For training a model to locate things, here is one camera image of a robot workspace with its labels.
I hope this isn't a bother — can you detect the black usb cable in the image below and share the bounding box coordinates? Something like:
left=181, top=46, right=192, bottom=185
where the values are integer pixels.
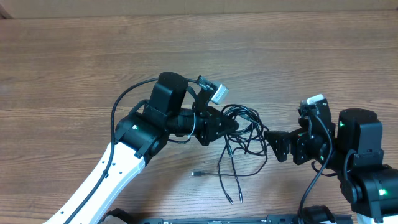
left=190, top=104, right=271, bottom=205

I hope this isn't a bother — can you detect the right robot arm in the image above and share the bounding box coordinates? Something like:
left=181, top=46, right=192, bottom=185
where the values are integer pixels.
left=264, top=99, right=397, bottom=223

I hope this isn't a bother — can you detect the right camera cable black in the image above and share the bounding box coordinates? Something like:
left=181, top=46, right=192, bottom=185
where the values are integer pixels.
left=297, top=105, right=335, bottom=218

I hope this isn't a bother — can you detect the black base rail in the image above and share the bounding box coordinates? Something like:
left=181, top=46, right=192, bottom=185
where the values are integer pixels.
left=99, top=207, right=354, bottom=224

